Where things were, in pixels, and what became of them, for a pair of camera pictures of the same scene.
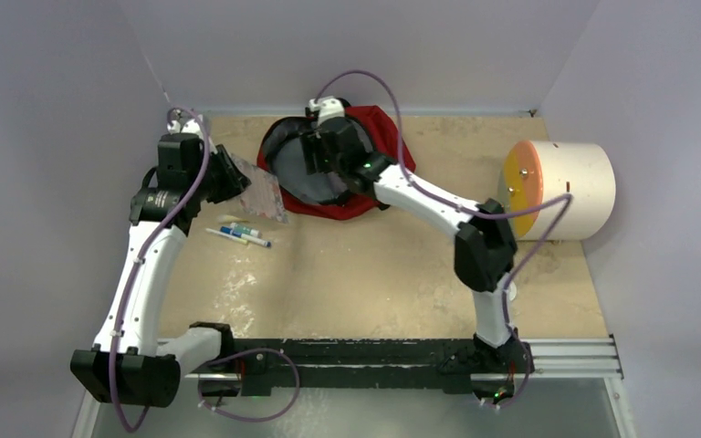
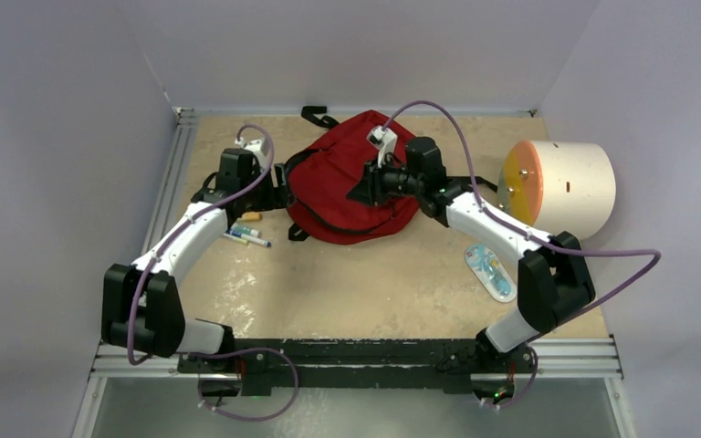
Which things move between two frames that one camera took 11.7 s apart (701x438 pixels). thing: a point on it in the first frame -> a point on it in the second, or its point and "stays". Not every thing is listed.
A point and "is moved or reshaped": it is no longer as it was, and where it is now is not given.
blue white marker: [227, 235] stays
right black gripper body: [312, 144] -> [389, 180]
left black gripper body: [214, 184] -> [266, 197]
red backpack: [321, 195] is moved or reshaped
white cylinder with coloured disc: [537, 172] stays
